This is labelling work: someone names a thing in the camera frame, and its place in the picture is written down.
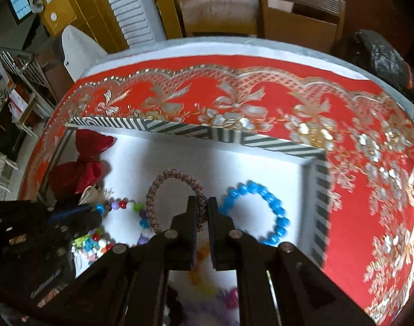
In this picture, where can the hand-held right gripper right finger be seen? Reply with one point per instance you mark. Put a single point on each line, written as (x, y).
(214, 220)

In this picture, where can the wooden chair with brown seat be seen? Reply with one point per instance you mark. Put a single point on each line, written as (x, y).
(217, 6)

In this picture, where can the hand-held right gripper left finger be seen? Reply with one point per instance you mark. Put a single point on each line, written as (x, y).
(193, 220)

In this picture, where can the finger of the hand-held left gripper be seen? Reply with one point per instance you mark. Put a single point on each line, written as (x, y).
(74, 213)

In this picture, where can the red floral tablecloth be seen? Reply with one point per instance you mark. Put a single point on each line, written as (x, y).
(295, 91)

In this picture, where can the round brown wooden table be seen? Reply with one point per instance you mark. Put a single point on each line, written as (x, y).
(380, 3)

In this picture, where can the slatted back wooden chair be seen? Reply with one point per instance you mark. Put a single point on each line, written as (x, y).
(305, 13)

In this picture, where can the red satin bow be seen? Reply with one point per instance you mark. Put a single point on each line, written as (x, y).
(88, 169)

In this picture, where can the black plastic bag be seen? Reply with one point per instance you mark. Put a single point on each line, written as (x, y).
(383, 61)

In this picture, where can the striped cardboard box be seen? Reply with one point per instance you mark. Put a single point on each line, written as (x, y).
(179, 156)

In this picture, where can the yellow wooden cabinet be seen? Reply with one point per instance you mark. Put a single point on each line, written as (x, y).
(78, 3)

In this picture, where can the metal rack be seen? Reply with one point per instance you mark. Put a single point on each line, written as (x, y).
(16, 74)

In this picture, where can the white slatted radiator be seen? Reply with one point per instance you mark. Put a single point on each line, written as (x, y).
(132, 6)

